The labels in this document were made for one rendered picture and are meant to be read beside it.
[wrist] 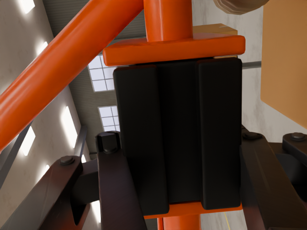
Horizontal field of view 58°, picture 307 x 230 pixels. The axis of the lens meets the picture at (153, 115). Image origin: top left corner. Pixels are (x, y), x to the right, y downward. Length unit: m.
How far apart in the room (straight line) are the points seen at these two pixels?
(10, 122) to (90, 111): 10.07
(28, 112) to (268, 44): 0.27
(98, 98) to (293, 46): 9.65
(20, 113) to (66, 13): 8.62
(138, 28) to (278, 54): 8.40
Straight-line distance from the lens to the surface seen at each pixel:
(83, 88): 9.74
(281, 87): 0.33
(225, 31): 1.92
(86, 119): 10.48
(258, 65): 2.24
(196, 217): 0.16
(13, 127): 0.17
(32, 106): 0.16
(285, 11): 0.32
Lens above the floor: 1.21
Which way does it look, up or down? level
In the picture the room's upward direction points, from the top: 96 degrees counter-clockwise
